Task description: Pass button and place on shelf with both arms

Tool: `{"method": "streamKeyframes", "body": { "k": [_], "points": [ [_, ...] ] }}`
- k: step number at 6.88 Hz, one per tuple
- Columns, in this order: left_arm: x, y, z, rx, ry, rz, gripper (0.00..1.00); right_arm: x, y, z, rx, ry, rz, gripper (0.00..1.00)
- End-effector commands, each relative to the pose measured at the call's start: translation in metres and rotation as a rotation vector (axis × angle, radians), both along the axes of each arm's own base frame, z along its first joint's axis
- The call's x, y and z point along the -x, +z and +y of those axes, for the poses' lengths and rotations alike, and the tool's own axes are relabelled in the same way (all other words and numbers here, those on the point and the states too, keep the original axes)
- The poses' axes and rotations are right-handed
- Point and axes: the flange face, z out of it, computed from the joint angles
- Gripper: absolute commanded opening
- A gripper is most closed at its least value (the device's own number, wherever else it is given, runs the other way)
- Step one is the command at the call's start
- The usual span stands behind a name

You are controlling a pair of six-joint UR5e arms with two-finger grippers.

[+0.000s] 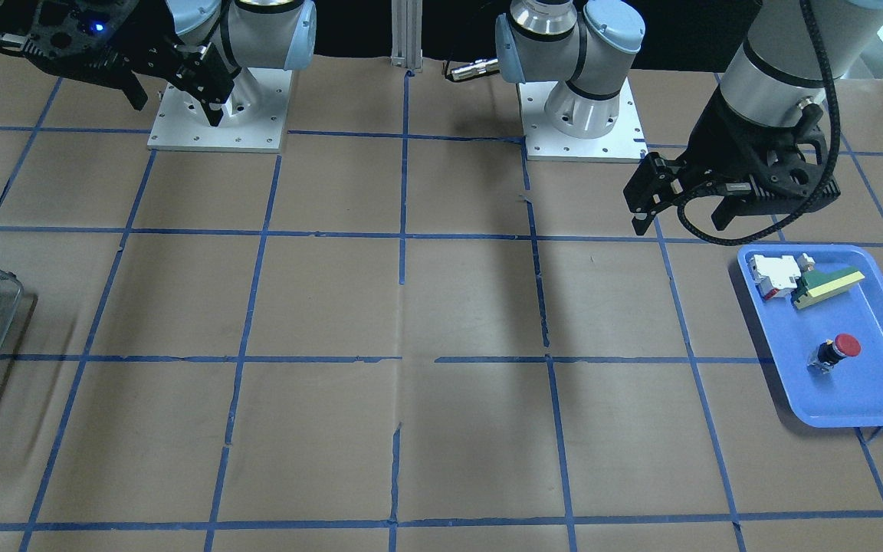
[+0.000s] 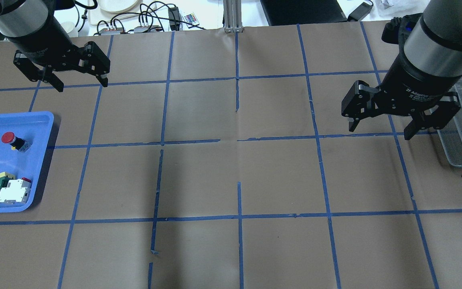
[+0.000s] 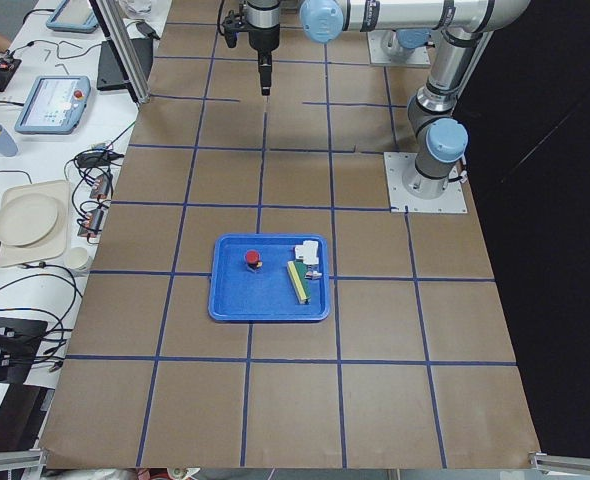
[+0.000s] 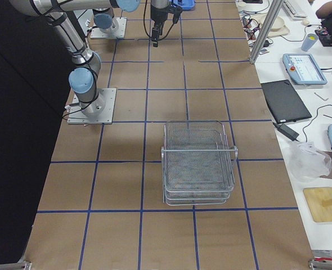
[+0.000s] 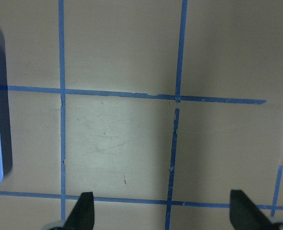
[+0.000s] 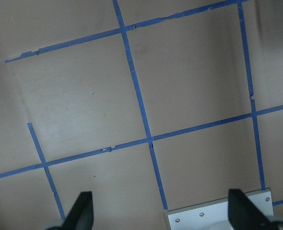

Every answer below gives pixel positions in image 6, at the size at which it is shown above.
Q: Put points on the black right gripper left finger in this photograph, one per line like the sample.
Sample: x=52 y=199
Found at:
x=81 y=215

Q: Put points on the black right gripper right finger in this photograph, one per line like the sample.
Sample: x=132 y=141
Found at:
x=244 y=215

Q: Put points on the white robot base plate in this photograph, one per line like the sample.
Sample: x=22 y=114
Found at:
x=204 y=216

